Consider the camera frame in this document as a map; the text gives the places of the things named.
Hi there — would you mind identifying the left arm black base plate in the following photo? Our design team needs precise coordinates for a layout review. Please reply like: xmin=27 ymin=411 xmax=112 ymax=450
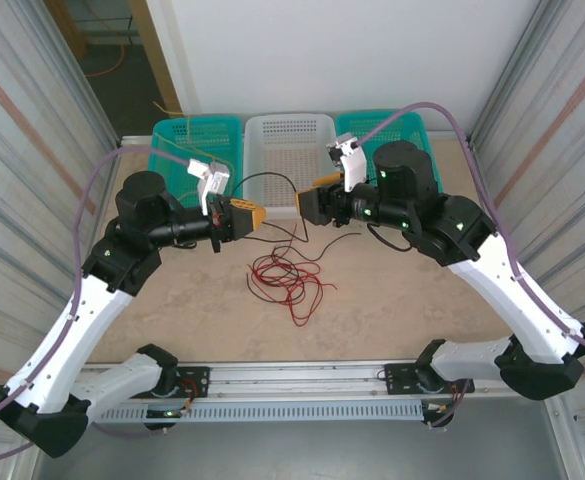
xmin=171 ymin=366 xmax=211 ymax=400

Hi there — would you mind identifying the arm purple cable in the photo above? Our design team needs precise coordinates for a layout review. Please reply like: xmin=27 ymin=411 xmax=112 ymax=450
xmin=354 ymin=101 xmax=585 ymax=430
xmin=0 ymin=147 xmax=196 ymax=464

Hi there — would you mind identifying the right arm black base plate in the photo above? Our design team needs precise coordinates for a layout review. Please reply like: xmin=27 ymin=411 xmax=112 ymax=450
xmin=384 ymin=362 xmax=475 ymax=397

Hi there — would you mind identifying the white plastic basket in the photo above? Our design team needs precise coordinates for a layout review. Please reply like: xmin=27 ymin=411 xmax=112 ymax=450
xmin=243 ymin=113 xmax=337 ymax=220

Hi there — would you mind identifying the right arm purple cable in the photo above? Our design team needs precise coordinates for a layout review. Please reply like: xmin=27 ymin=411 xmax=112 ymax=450
xmin=354 ymin=101 xmax=585 ymax=430

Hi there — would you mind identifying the orange floor cable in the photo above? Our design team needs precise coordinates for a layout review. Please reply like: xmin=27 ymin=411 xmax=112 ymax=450
xmin=84 ymin=42 xmax=133 ymax=79

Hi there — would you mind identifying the thin red cable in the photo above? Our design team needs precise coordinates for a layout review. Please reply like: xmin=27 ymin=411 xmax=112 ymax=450
xmin=249 ymin=244 xmax=323 ymax=292
xmin=271 ymin=259 xmax=339 ymax=328

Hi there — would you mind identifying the teal plastic basket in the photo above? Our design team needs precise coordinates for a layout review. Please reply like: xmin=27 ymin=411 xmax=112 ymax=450
xmin=146 ymin=116 xmax=246 ymax=211
xmin=335 ymin=110 xmax=446 ymax=194

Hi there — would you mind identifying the aluminium frame post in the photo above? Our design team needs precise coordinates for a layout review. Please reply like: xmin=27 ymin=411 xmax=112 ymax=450
xmin=41 ymin=0 xmax=123 ymax=151
xmin=469 ymin=0 xmax=553 ymax=139

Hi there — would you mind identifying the wooden plank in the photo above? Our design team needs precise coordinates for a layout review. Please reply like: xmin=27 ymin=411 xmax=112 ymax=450
xmin=44 ymin=0 xmax=89 ymax=60

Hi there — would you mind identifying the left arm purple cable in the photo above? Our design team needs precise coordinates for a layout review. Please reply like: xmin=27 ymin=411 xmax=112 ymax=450
xmin=0 ymin=147 xmax=196 ymax=464

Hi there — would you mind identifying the thin yellow cable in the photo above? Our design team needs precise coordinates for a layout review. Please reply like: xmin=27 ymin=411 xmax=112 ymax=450
xmin=152 ymin=101 xmax=193 ymax=151
xmin=152 ymin=130 xmax=236 ymax=201

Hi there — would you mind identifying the grey slotted cable duct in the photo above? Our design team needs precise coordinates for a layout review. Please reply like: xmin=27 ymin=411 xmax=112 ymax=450
xmin=91 ymin=399 xmax=426 ymax=424

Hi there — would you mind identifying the wooden door frame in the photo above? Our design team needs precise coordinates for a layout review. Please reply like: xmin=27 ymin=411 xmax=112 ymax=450
xmin=125 ymin=0 xmax=184 ymax=119

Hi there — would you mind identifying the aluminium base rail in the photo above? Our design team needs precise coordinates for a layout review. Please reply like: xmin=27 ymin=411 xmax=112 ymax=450
xmin=79 ymin=357 xmax=573 ymax=401

